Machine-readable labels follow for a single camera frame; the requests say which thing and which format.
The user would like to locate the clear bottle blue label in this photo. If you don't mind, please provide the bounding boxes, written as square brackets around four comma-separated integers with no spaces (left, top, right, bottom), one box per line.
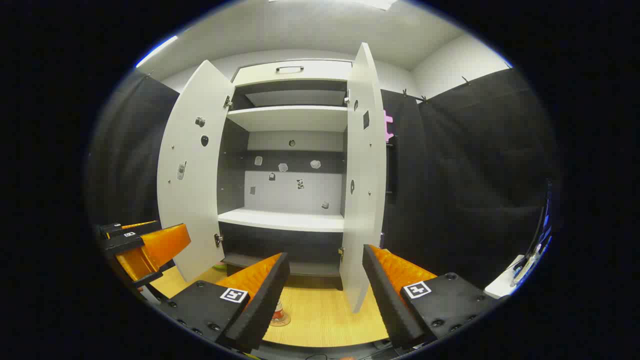
[511,250,541,287]

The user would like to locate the white cabinet door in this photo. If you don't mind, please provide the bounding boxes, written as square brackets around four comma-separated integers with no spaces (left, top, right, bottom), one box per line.
[156,60,236,283]
[339,42,388,313]

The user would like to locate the white cabinet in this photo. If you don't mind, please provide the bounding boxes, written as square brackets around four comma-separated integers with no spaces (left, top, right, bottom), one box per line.
[217,59,353,292]

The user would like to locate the dark computer monitor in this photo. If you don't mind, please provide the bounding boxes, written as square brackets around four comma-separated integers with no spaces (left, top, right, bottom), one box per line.
[530,180,554,266]

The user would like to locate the white cabinet drawer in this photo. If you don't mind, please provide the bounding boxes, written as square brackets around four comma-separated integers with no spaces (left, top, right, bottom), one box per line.
[232,59,353,87]

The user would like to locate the black backdrop cloth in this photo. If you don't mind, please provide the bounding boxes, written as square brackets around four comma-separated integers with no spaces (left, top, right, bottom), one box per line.
[86,67,558,291]

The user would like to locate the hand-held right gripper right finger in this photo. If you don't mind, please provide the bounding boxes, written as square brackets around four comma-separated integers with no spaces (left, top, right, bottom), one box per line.
[362,243,508,351]

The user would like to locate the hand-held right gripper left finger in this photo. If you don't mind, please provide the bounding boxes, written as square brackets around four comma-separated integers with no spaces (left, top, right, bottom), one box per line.
[156,251,292,353]

